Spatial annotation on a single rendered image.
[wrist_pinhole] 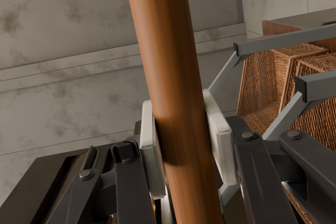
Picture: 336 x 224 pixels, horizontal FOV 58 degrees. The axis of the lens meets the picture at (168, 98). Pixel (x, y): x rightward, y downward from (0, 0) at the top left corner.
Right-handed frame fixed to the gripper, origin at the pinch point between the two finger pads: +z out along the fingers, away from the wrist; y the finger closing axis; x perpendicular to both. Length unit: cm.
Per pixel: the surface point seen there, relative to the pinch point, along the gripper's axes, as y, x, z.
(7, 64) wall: -221, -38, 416
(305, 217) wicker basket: 35, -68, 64
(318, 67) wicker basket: 47, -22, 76
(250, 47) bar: 29, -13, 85
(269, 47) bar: 35, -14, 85
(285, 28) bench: 61, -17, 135
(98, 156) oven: -49, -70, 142
